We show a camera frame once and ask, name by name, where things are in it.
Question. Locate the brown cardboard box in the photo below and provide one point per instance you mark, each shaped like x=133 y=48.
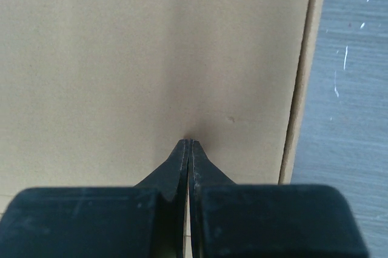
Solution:
x=97 y=93

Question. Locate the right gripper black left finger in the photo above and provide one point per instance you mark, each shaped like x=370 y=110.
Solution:
x=145 y=220

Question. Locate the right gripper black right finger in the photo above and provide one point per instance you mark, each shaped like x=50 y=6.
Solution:
x=234 y=220

